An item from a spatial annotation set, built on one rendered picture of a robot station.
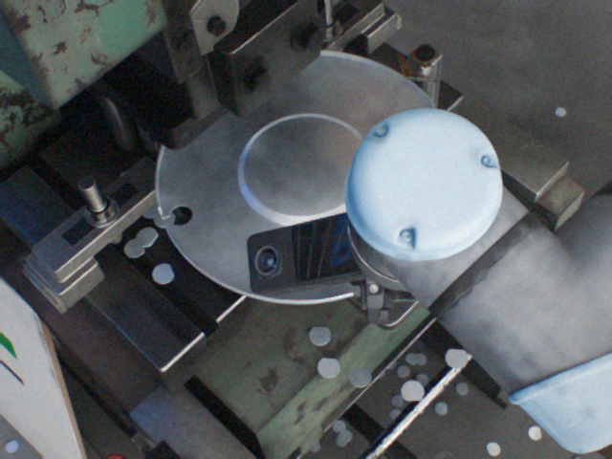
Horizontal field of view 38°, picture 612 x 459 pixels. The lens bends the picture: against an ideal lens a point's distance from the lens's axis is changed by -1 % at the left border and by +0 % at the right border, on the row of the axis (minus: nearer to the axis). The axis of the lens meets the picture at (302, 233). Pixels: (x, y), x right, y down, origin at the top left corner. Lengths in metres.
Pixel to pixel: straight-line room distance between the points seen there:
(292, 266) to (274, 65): 0.19
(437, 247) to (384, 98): 0.49
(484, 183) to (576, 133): 1.46
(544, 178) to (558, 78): 0.96
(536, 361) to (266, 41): 0.37
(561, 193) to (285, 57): 0.42
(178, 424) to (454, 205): 0.54
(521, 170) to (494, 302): 0.59
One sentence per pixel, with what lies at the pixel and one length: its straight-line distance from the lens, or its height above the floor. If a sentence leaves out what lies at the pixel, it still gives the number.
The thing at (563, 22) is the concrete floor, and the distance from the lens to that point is 2.08.
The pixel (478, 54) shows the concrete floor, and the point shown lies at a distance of 1.99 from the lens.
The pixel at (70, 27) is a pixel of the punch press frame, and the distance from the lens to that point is 0.55.
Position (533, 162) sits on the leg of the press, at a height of 0.64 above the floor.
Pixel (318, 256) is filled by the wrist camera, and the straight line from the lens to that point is 0.61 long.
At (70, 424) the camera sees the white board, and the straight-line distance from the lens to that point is 1.30.
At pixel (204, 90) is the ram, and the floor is 0.92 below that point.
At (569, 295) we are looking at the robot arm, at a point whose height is 1.09.
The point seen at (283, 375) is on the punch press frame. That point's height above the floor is 0.64.
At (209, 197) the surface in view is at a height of 0.78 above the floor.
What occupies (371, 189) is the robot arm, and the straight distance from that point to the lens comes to 0.42.
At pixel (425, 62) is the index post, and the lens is 0.91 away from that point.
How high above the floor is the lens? 1.48
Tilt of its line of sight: 60 degrees down
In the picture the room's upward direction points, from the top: 9 degrees counter-clockwise
